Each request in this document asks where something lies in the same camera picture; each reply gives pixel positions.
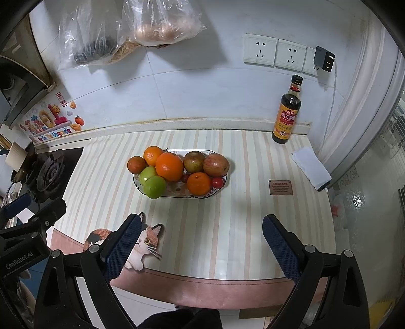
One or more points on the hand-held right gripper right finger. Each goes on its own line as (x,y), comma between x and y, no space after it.
(280,246)

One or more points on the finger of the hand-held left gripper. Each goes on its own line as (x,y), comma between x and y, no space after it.
(17,202)
(50,212)

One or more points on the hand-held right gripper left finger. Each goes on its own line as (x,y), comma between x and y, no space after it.
(123,246)

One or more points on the large green apple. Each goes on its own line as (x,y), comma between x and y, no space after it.
(155,187)

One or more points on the floral print plate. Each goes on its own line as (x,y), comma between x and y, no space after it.
(174,191)

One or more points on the small green apple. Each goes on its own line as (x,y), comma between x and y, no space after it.
(147,174)

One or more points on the small dark orange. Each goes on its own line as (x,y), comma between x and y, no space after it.
(136,164)

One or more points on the red cherry tomato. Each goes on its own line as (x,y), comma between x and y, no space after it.
(217,182)
(185,178)

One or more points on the medium orange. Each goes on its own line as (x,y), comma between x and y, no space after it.
(198,183)
(152,155)

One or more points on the red apple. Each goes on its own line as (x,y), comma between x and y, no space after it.
(216,164)

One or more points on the black gas stove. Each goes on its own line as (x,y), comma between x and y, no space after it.
(50,170)

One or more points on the beige cylindrical container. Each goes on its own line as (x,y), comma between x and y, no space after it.
(15,155)

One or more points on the white folded paper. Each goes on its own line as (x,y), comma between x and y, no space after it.
(311,167)

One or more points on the large orange with stem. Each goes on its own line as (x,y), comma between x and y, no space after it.
(170,166)

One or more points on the patterned frosted glass door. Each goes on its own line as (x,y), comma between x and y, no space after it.
(364,205)

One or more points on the person's dark clothing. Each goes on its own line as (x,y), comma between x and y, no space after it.
(189,321)

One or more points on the reddish green apple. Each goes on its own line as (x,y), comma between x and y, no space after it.
(193,161)

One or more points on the steel range hood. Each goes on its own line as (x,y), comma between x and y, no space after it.
(15,79)

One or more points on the dark sauce bottle yellow label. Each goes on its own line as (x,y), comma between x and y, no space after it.
(286,120)

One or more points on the plastic bag with dark contents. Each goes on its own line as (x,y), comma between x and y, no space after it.
(91,44)

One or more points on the plastic bag of yellow noodles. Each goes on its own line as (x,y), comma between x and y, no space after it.
(126,49)

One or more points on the dark plug-in charger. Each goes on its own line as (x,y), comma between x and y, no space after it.
(322,58)

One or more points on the plastic bag of bread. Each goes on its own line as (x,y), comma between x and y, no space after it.
(161,25)

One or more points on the colourful wall sticker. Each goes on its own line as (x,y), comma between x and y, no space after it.
(47,121)

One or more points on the white wall socket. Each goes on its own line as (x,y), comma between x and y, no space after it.
(260,49)
(291,54)
(308,65)

